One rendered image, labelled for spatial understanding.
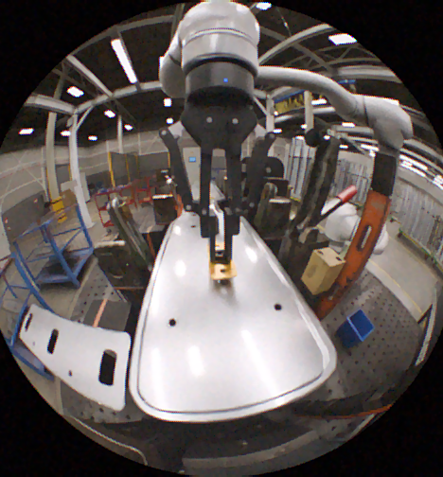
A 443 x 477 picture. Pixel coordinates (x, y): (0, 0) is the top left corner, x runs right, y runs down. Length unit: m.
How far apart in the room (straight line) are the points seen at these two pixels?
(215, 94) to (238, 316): 0.23
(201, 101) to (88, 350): 0.30
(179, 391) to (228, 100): 0.28
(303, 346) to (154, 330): 0.17
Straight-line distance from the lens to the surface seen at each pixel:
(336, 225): 0.89
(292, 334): 0.18
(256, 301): 0.19
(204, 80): 0.16
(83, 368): 0.22
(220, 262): 0.20
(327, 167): 0.23
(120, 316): 0.24
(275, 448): 0.18
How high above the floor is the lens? 1.15
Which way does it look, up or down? 30 degrees down
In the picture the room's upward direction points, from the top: straight up
